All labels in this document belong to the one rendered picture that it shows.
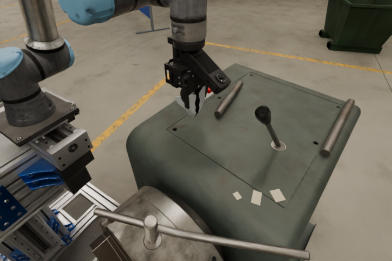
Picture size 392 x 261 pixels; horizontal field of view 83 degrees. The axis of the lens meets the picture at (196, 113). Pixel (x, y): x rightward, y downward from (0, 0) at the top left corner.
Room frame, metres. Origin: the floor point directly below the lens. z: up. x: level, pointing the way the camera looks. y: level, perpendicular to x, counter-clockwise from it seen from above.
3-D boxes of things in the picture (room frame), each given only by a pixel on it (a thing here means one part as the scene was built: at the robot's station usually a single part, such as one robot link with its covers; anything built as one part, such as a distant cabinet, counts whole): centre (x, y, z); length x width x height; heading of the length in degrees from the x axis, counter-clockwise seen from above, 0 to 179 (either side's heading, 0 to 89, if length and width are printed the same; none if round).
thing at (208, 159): (0.50, -0.16, 1.06); 0.59 x 0.48 x 0.39; 138
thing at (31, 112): (0.64, 0.60, 1.21); 0.15 x 0.15 x 0.10
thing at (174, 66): (0.49, 0.02, 1.44); 0.09 x 0.08 x 0.12; 49
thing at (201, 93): (0.50, 0.01, 1.33); 0.06 x 0.03 x 0.09; 49
